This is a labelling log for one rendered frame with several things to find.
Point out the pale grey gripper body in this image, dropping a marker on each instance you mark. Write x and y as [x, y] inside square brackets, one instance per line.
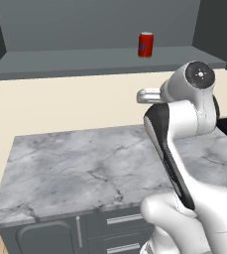
[148, 96]

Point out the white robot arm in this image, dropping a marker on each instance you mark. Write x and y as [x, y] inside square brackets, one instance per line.
[187, 115]

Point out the red drink can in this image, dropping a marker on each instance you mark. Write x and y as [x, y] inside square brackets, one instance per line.
[145, 45]

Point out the grey drawer front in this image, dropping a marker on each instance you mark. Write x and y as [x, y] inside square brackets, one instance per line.
[125, 240]
[125, 228]

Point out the grey cupboard door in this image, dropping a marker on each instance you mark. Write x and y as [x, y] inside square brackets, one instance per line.
[45, 238]

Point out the grey open wall cabinet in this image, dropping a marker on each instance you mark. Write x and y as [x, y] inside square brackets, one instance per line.
[68, 33]

